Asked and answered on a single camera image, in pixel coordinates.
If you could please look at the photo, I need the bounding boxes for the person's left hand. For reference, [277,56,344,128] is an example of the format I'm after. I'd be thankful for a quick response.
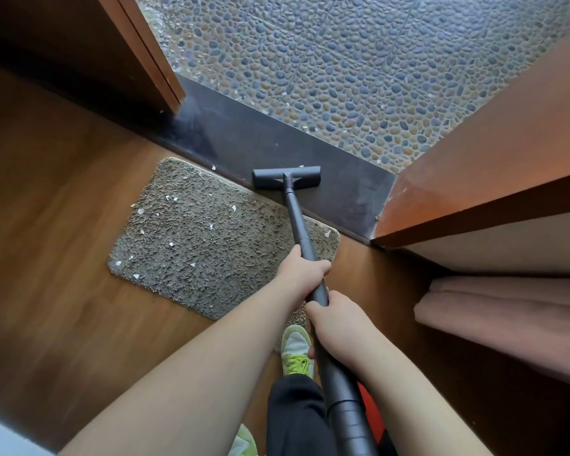
[275,245,332,304]

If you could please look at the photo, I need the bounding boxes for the grey shaggy floor mat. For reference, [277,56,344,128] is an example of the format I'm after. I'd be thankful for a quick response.
[107,157,341,353]

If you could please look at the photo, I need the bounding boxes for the person's left forearm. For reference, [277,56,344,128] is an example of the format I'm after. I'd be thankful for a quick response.
[58,276,307,456]

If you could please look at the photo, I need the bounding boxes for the green and white sneaker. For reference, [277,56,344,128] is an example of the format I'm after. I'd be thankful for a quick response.
[280,325,315,379]
[227,424,260,456]

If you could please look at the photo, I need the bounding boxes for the red vacuum cleaner body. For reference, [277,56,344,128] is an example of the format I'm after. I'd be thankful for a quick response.
[358,382,387,446]

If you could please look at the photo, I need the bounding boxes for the dark stone door threshold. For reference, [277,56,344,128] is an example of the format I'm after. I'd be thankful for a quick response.
[158,73,398,244]

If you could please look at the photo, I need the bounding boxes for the brown wooden door frame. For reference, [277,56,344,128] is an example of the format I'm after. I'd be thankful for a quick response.
[372,24,570,250]

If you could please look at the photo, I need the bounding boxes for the scattered white paper scraps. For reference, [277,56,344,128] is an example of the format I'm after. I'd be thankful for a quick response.
[115,164,332,281]

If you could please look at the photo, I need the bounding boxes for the black trousers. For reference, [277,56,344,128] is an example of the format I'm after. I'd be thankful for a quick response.
[265,374,339,456]

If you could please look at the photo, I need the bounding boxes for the brown wooden door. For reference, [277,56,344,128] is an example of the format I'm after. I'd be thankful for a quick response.
[94,0,186,115]

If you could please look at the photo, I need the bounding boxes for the white flat object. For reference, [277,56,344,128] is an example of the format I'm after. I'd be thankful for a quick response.
[0,412,54,456]

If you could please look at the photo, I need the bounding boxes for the person's right hand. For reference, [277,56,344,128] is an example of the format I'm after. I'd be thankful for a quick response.
[305,290,386,371]

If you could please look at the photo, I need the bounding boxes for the pink folded curtain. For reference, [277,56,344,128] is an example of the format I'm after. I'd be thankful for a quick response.
[414,275,570,391]

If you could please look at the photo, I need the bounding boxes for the dark grey vacuum cleaner wand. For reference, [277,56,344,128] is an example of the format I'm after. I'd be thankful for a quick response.
[252,166,380,456]

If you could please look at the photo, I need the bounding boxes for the person's right forearm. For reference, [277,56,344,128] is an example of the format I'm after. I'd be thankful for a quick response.
[349,338,494,456]

